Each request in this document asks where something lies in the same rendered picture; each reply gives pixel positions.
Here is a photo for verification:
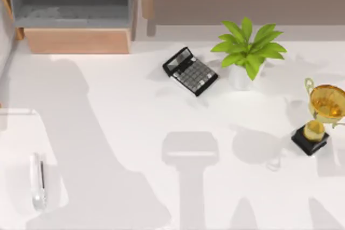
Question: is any wooden cupboard frame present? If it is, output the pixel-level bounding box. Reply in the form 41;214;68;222
0;0;25;41

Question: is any black calculator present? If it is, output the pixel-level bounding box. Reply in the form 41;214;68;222
162;46;219;97

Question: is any wooden open shelf unit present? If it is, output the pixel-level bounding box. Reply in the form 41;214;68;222
139;0;345;37

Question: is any pale wooden drawer front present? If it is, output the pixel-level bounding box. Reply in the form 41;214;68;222
23;27;132;54

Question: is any green plant in white pot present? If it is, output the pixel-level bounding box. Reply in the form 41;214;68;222
210;16;288;91

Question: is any gold trophy with black base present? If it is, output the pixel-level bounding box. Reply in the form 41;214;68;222
291;77;345;157

